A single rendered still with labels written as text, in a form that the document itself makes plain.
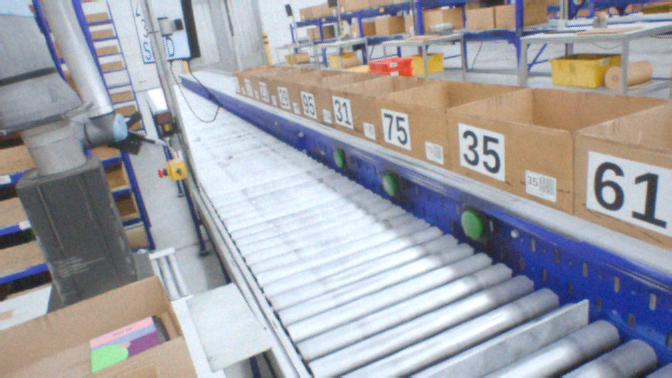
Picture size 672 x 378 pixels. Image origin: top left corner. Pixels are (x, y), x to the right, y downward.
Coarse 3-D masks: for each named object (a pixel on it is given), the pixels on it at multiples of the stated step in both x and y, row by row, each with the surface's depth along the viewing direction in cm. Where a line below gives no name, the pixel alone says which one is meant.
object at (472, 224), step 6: (468, 210) 112; (462, 216) 114; (468, 216) 111; (474, 216) 110; (462, 222) 114; (468, 222) 112; (474, 222) 110; (480, 222) 109; (468, 228) 112; (474, 228) 110; (480, 228) 109; (468, 234) 113; (474, 234) 111; (480, 234) 110
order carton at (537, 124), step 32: (512, 96) 128; (544, 96) 128; (576, 96) 119; (608, 96) 111; (640, 96) 104; (448, 128) 123; (512, 128) 101; (544, 128) 93; (576, 128) 121; (512, 160) 104; (544, 160) 95; (512, 192) 107
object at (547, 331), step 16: (576, 304) 83; (544, 320) 81; (560, 320) 82; (576, 320) 84; (512, 336) 78; (528, 336) 80; (544, 336) 82; (560, 336) 83; (480, 352) 76; (496, 352) 78; (512, 352) 79; (528, 352) 81; (448, 368) 74; (464, 368) 76; (480, 368) 77; (496, 368) 79
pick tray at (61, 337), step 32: (128, 288) 102; (160, 288) 104; (32, 320) 95; (64, 320) 98; (96, 320) 101; (128, 320) 104; (0, 352) 93; (32, 352) 96; (64, 352) 98; (160, 352) 80
